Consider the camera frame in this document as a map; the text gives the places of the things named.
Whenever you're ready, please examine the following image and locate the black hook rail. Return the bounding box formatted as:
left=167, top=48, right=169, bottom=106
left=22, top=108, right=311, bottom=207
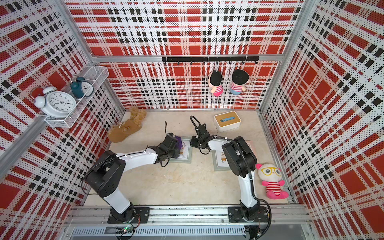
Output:
left=162, top=56, right=260, bottom=64

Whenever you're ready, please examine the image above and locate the white pink plush toy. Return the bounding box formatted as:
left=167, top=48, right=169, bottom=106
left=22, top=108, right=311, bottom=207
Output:
left=256, top=163, right=289, bottom=200

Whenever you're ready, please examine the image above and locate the white wire shelf basket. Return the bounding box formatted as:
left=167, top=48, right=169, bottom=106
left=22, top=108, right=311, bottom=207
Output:
left=44, top=66, right=109, bottom=129

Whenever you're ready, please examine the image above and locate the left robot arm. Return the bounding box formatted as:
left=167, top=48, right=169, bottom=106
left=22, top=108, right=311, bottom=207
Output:
left=85, top=133, right=182, bottom=223

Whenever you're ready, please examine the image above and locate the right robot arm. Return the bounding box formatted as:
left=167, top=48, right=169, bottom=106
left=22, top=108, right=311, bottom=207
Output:
left=191, top=124, right=261, bottom=221

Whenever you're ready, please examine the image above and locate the doll with blue clothes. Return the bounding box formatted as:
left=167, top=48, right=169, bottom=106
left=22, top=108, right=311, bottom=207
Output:
left=230, top=69, right=250, bottom=95

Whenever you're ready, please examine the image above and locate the doll with pink clothes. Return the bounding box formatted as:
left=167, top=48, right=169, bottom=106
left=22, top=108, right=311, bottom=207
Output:
left=208, top=71, right=223, bottom=97

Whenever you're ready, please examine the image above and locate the green circuit board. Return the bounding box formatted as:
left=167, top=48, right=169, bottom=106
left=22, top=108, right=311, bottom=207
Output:
left=116, top=227, right=133, bottom=235

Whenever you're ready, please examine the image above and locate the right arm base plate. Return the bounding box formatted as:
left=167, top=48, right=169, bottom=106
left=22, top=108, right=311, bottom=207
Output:
left=228, top=206, right=269, bottom=223

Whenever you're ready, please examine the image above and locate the teal alarm clock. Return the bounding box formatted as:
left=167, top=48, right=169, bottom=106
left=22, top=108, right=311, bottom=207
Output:
left=70, top=77, right=94, bottom=99

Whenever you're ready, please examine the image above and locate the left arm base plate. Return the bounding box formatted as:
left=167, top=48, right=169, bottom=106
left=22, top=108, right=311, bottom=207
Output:
left=108, top=206, right=151, bottom=224

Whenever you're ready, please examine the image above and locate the green picture frame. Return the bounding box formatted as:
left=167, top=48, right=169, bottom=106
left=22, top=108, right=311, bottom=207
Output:
left=170, top=137, right=192, bottom=164
left=212, top=151, right=230, bottom=171

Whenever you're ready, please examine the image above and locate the purple cloth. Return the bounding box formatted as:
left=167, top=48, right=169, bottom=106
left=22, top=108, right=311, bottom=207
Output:
left=175, top=136, right=183, bottom=151

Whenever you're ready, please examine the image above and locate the white tissue box wooden lid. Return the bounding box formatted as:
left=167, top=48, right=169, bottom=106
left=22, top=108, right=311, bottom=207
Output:
left=214, top=111, right=242, bottom=132

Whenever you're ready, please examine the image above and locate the brown plush toy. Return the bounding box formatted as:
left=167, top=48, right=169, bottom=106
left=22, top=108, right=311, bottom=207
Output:
left=108, top=107, right=147, bottom=143

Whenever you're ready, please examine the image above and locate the white alarm clock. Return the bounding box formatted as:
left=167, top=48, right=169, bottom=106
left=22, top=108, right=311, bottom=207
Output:
left=34, top=86, right=77, bottom=119

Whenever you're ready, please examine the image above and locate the pink picture frame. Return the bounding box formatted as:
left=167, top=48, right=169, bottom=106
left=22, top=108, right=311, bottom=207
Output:
left=246, top=141, right=255, bottom=156

